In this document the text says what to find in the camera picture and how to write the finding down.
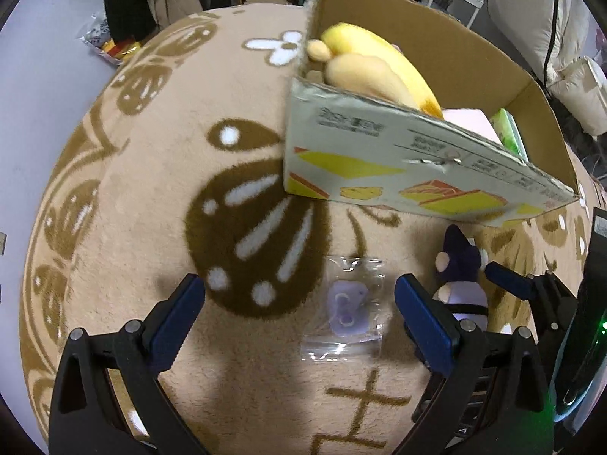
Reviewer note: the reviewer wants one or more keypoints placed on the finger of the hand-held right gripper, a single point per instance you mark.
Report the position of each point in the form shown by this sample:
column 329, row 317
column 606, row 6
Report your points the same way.
column 510, row 280

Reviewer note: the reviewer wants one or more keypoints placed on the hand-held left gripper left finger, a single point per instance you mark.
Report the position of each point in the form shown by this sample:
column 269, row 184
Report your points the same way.
column 178, row 323

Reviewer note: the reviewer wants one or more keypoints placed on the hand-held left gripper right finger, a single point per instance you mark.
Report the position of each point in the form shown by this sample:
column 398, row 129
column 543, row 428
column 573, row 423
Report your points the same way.
column 427, row 328

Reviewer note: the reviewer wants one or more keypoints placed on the navy white plush toy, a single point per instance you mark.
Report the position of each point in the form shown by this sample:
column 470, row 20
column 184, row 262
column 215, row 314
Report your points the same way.
column 457, row 257

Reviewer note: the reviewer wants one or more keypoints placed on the clear bag with purple charm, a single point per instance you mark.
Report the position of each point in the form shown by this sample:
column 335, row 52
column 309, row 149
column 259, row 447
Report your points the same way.
column 344, row 309

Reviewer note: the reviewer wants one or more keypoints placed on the green tissue pack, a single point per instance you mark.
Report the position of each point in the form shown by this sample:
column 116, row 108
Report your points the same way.
column 510, row 129

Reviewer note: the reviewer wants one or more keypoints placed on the pink square squishy toy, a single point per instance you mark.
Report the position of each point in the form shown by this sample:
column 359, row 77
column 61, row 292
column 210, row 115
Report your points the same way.
column 469, row 121

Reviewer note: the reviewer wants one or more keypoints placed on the cardboard box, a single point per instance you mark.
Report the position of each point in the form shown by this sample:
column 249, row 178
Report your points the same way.
column 360, row 166

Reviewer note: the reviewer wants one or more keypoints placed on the yellow plush toy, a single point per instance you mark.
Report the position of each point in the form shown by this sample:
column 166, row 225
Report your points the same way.
column 370, row 57

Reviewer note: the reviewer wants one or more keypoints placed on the beige patterned round rug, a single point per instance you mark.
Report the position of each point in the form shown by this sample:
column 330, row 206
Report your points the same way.
column 142, row 227

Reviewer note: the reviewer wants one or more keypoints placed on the printed snack bag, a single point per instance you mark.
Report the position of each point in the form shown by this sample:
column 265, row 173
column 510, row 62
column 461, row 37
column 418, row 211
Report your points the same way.
column 106, row 40

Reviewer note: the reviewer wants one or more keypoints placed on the black hanging coat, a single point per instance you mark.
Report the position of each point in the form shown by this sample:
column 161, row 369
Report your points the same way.
column 125, row 0

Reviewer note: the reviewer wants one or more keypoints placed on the white wall socket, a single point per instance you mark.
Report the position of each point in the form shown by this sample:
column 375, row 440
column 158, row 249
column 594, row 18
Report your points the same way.
column 2, row 242

